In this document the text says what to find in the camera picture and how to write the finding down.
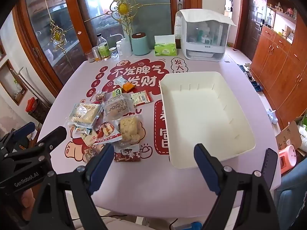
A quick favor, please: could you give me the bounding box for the pink printed table cover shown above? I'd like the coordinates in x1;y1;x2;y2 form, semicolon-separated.
36;53;282;211

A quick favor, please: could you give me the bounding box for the dark smartphone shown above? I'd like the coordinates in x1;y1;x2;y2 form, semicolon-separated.
261;148;279;190

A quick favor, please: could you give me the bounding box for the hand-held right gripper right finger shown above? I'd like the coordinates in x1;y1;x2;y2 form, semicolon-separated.
194;143;281;230

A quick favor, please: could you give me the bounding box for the clear nut packet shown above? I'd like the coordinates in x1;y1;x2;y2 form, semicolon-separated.
92;90;108;102

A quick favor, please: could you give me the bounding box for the clear sandwich packet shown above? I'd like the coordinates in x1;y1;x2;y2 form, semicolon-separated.
67;102;102;128

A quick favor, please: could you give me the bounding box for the red white bun packet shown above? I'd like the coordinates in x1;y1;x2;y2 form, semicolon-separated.
92;121;123;145

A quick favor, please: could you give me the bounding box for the blue white snack packet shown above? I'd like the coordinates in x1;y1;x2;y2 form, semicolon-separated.
74;125;93;136

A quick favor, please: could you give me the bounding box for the dark wooden door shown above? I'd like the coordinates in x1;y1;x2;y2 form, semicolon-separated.
244;0;267;53

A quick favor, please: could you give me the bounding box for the white red snack packet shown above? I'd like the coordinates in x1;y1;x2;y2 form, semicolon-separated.
80;132;99;147

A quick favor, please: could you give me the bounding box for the blue cloth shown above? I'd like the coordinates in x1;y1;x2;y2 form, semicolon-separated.
276;170;307;230

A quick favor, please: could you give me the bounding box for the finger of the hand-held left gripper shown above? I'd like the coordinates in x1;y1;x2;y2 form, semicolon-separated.
30;126;67;155
0;122;36;152

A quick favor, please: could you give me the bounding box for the wooden picture frame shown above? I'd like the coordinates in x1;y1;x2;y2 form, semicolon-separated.
0;59;28;106

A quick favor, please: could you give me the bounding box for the white squeeze bottle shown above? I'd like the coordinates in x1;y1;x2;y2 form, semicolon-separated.
109;34;132;58

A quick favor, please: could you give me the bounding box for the cardboard box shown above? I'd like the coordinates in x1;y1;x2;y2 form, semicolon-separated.
276;121;303;151

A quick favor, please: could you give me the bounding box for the white plastic bin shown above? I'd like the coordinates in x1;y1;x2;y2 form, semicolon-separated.
159;71;256;169

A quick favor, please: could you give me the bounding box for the clear dried date packet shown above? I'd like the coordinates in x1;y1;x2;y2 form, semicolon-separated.
83;146;106;164

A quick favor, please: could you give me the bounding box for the mint green canister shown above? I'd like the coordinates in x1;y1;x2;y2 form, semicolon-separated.
131;32;150;56

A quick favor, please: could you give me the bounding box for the red plastic container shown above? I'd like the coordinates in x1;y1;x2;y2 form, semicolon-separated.
26;97;39;112

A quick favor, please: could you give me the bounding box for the glass door with gold ornaments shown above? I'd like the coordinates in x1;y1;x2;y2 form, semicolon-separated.
14;0;202;96

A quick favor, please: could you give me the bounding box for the glass bottle with green label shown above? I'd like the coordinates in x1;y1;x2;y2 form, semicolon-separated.
97;34;111;61

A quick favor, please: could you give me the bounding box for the pink plastic stool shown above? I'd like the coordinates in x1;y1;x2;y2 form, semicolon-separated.
278;145;298;174

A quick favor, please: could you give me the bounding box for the green tissue box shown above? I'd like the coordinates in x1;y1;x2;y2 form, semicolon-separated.
154;34;177;56

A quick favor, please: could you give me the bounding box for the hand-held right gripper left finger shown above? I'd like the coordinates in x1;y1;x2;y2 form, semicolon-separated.
30;144;115;230

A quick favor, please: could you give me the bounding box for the row of shoes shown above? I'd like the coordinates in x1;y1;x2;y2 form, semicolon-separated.
236;62;263;91

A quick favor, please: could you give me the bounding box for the clear printed bread packet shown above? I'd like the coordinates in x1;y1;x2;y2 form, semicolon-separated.
103;93;135;121

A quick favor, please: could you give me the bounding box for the brown red snack packet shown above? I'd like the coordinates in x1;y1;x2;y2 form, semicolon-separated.
114;145;141;163

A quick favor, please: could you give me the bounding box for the clear crumbly cake packet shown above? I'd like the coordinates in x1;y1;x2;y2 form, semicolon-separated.
117;115;142;146

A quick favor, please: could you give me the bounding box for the blue plastic object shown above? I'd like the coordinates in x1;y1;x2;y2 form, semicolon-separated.
177;222;202;230

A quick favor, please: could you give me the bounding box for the red white sachet packet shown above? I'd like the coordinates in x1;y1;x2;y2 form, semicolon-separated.
130;90;152;107

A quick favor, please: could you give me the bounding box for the white orange snack packet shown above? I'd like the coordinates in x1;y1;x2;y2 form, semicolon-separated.
113;75;135;92

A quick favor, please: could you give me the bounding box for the wooden wall cabinet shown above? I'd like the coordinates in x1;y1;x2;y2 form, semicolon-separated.
249;0;307;130

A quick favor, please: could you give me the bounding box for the person's left hand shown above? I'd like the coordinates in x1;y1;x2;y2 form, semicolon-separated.
20;188;35;209

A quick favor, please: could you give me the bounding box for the white cosmetics storage box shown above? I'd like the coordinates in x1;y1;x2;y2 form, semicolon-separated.
174;9;237;62

